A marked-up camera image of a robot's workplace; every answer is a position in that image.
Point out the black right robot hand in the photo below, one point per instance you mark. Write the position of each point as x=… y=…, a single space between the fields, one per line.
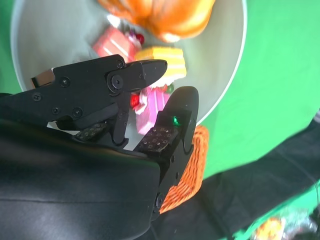
x=75 y=187

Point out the pale grey round bowl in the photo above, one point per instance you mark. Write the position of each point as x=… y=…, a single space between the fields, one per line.
x=62 y=37

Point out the pink cake slice with blueberry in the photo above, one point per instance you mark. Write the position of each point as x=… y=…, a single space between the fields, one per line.
x=152 y=107

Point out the orange wicker basket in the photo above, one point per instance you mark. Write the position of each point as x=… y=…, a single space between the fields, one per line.
x=192 y=162

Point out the salmon pink layer cake slice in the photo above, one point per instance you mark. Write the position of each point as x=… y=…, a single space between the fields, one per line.
x=112 y=42

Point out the yellow layer cake slice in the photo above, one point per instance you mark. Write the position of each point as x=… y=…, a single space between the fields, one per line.
x=165 y=57

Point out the orange striped bread roll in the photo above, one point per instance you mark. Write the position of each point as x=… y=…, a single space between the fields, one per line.
x=170 y=17

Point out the black cloth backdrop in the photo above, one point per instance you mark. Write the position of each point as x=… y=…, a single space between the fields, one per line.
x=237 y=195

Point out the green cloth on neighbouring table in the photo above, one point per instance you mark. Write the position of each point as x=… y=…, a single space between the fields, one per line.
x=242 y=233

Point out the clear bag of yellow items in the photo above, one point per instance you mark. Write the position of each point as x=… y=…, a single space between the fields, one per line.
x=270 y=227

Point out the green tablecloth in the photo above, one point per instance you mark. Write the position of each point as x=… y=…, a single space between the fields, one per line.
x=275 y=62

